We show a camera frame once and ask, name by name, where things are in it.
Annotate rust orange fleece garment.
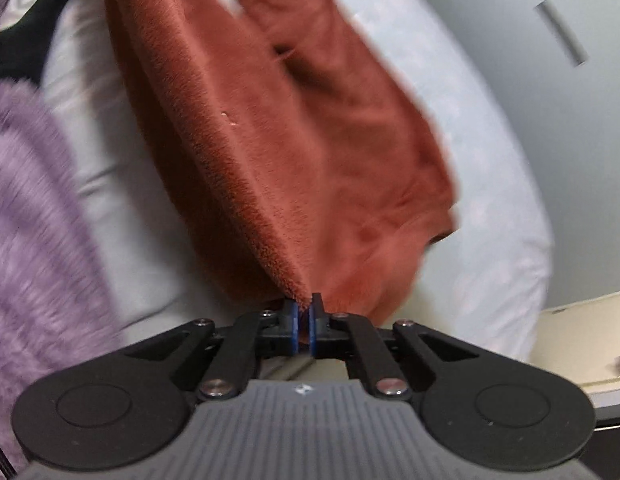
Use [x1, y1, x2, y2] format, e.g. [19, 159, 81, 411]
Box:
[102, 0, 463, 328]

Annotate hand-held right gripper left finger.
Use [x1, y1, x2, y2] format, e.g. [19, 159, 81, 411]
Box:
[125, 300, 300, 403]

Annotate black cloth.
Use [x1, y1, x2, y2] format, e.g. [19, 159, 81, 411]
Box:
[0, 0, 76, 86]

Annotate bed with polka dot sheet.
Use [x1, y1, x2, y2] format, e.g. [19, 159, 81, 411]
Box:
[40, 0, 553, 363]

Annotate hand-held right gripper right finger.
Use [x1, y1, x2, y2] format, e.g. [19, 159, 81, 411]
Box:
[309, 292, 481, 402]

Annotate purple fuzzy garment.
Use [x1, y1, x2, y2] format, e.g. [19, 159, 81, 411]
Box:
[0, 0, 123, 466]

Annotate grey wall switch panel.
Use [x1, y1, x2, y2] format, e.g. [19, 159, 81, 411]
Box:
[534, 1, 589, 67]

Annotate cream wooden board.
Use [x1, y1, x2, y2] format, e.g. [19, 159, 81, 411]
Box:
[527, 291, 620, 411]

